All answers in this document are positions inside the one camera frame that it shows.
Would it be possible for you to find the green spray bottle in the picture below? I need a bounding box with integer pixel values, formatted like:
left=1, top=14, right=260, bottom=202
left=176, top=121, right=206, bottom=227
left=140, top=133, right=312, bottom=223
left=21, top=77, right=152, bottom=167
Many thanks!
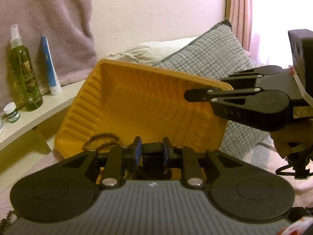
left=10, top=24, right=43, bottom=112

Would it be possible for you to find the brown bead bracelet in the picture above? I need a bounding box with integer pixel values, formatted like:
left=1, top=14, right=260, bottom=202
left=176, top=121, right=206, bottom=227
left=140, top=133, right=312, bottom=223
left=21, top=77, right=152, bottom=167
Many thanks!
left=83, top=132, right=122, bottom=153

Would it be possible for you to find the blue and white tube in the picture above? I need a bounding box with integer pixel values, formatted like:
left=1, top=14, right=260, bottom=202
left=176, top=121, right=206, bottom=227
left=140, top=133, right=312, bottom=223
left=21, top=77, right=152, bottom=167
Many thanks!
left=40, top=35, right=62, bottom=95

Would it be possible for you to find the grey woven pillow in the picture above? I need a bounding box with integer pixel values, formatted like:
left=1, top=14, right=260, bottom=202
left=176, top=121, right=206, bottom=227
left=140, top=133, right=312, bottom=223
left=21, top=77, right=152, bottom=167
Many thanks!
left=153, top=18, right=274, bottom=159

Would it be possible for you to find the small green-label jar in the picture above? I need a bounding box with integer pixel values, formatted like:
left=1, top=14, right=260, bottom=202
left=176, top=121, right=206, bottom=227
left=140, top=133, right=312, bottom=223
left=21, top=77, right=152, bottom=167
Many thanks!
left=4, top=102, right=21, bottom=123

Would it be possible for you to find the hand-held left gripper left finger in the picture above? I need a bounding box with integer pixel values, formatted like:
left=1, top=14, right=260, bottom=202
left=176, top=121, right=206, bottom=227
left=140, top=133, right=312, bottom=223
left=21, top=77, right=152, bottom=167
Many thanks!
left=61, top=136, right=143, bottom=189

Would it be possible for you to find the purple towel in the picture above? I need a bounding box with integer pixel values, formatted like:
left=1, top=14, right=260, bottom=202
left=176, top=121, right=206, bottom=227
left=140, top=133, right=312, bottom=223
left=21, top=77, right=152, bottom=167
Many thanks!
left=0, top=0, right=98, bottom=108

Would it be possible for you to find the white shelf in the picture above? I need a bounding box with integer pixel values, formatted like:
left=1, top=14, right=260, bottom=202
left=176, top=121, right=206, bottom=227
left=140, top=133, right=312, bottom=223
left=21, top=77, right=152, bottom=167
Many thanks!
left=0, top=80, right=86, bottom=155

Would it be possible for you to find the pink velvet blanket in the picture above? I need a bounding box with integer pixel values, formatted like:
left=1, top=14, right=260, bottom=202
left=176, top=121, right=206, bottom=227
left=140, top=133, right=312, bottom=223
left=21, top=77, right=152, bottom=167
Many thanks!
left=0, top=137, right=313, bottom=226

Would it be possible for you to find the person's right hand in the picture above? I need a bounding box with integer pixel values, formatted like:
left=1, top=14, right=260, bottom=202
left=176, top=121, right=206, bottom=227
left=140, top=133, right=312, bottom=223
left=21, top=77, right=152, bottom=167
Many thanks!
left=271, top=121, right=313, bottom=163

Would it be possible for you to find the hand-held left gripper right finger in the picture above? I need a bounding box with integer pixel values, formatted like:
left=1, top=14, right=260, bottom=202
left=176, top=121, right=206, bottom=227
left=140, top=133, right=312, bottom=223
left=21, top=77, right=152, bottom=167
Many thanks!
left=163, top=137, right=245, bottom=189

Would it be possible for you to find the gold wristwatch with black strap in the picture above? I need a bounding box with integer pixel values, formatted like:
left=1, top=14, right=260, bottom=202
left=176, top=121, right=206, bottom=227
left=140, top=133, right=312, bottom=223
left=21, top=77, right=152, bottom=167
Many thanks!
left=137, top=142, right=169, bottom=180

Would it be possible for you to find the white pillow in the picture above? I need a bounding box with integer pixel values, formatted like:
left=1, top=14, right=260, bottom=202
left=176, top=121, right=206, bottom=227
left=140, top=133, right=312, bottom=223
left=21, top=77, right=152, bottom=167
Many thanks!
left=108, top=37, right=198, bottom=66

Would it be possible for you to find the pink curtain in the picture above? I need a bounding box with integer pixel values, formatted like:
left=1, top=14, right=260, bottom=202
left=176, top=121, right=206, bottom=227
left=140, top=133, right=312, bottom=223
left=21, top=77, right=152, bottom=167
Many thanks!
left=225, top=0, right=269, bottom=66

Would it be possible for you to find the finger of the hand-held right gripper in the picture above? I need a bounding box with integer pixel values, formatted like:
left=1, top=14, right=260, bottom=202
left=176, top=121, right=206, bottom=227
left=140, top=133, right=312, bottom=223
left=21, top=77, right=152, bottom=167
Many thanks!
left=219, top=65, right=285, bottom=90
left=184, top=88, right=263, bottom=112

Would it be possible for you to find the yellow plastic tray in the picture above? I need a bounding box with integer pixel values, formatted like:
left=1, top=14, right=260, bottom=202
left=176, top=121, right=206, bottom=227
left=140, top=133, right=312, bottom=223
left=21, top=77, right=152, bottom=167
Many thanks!
left=54, top=59, right=234, bottom=184

